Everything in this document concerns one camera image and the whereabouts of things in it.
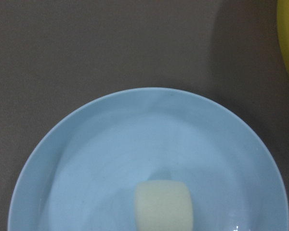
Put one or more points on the white steamed bun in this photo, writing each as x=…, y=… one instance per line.
x=163, y=205

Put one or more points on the light blue plate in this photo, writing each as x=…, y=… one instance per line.
x=82, y=174

